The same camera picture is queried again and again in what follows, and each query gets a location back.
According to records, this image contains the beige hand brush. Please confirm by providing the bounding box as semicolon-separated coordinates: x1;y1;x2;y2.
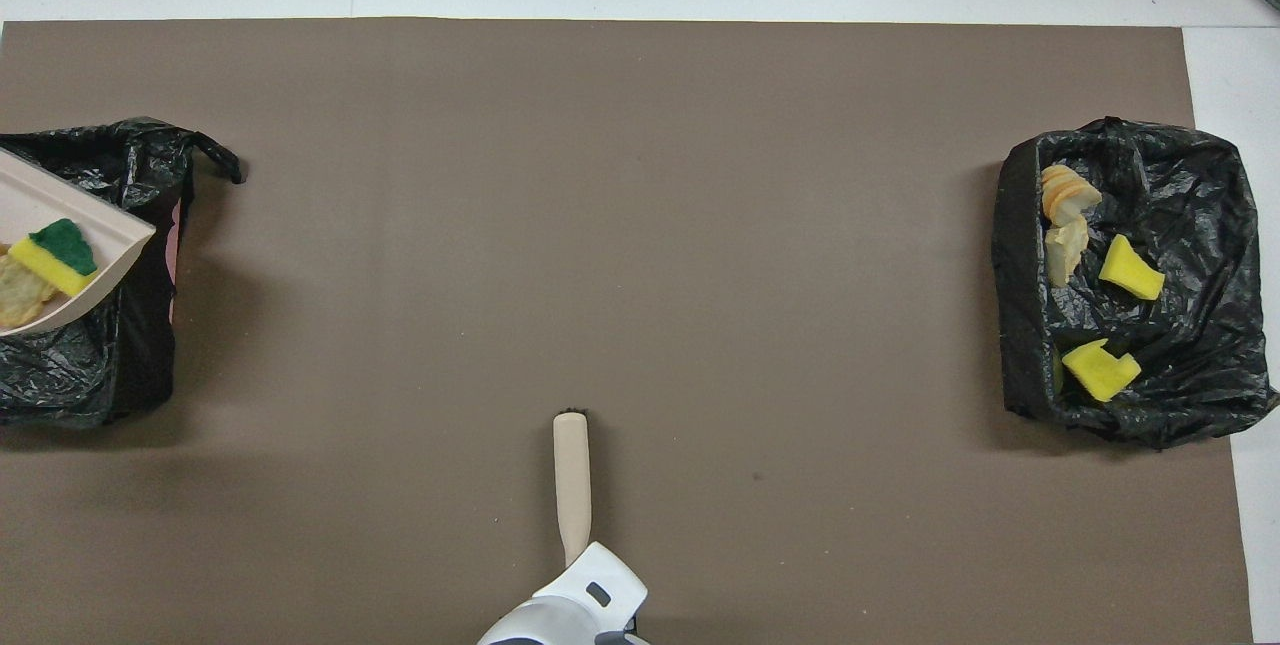
552;409;593;568

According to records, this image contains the black bag lined pink bin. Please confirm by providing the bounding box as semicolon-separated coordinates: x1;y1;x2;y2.
0;117;244;429

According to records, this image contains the tan toy pastry piece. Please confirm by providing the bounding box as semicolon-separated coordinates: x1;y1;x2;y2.
1044;215;1091;288
1040;164;1103;226

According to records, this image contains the small pale toy pastry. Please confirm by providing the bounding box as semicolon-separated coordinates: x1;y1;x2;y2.
0;253;59;330

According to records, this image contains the beige plastic dustpan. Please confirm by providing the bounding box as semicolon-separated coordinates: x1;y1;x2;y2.
0;147;157;337

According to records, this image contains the yellow sponge scrap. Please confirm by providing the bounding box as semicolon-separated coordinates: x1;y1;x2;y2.
1098;233;1167;302
1060;337;1142;403

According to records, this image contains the brown table mat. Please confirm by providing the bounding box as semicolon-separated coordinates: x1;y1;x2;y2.
0;18;1253;645

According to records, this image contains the yellow green sponge piece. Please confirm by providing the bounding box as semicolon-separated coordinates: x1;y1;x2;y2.
8;218;99;298

